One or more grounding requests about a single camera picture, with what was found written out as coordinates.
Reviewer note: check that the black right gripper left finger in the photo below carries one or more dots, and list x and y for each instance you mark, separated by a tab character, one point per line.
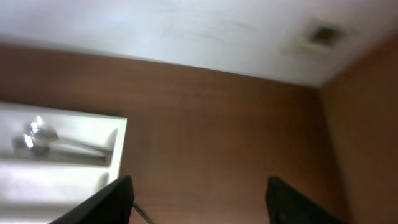
111	205

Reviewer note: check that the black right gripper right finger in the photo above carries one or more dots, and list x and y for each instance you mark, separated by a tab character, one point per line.
285	205

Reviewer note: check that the dark-handled steel fork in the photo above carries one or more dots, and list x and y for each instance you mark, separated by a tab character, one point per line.
142	214

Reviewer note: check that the steel tablespoon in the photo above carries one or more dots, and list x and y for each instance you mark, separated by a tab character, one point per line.
38	137

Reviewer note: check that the white cutlery tray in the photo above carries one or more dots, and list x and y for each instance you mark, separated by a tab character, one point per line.
40	191

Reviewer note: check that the steel spoon in tray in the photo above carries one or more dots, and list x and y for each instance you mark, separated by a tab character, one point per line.
61	149

